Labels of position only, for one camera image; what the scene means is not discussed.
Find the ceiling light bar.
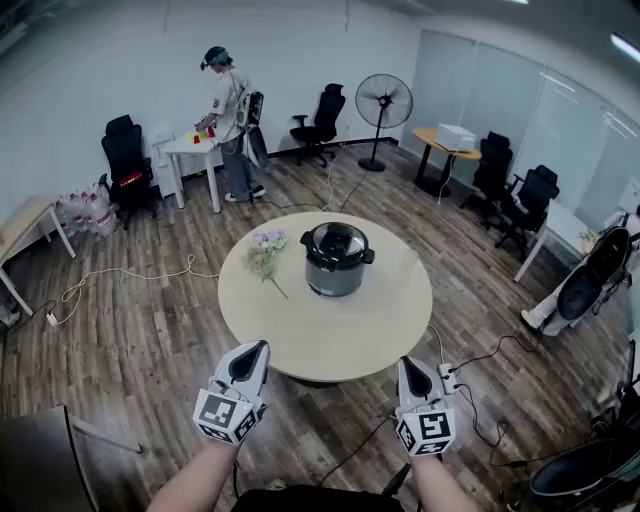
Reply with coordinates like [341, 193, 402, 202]
[610, 32, 640, 64]

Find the artificial flower bouquet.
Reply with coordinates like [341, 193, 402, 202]
[243, 228, 290, 300]

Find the person's right forearm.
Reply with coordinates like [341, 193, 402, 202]
[409, 452, 484, 512]

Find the black office chair red stripe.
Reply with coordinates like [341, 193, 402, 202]
[98, 114, 156, 230]

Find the light wooden desk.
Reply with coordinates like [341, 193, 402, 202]
[0, 195, 77, 317]

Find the white box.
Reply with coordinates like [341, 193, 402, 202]
[436, 123, 476, 151]

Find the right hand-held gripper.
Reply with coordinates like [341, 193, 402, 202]
[394, 355, 457, 457]

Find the person's left forearm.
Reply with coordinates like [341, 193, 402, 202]
[144, 439, 241, 512]

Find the round yellow table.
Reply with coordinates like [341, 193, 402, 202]
[412, 127, 483, 198]

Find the white drawer cabinet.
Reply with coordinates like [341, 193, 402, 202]
[148, 130, 184, 201]

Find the white looped floor cable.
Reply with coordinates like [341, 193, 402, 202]
[60, 253, 221, 326]

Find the black round pot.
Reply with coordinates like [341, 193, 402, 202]
[529, 438, 640, 512]

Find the white power strip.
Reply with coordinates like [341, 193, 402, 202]
[437, 363, 459, 395]

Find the pressure cooker lid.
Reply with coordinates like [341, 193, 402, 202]
[301, 221, 371, 262]

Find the grey desk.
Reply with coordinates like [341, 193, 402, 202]
[0, 404, 146, 512]

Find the grey electric pressure cooker body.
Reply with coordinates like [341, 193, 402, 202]
[299, 232, 376, 298]

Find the black floor cable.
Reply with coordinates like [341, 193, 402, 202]
[249, 169, 374, 214]

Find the black flat device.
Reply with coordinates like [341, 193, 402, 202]
[382, 463, 411, 497]

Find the person's black shirt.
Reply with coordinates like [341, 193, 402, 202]
[232, 483, 404, 512]

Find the white desk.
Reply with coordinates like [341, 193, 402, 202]
[160, 130, 225, 215]
[513, 198, 601, 284]

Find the grey hard-shell backpack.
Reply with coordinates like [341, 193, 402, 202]
[242, 91, 270, 169]

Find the black hard-shell backpack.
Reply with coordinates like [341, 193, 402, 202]
[556, 227, 632, 321]

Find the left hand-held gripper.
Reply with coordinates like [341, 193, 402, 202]
[193, 340, 272, 445]

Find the pack of water bottles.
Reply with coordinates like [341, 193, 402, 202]
[53, 182, 120, 240]

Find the black standing fan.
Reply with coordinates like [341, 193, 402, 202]
[354, 73, 414, 173]

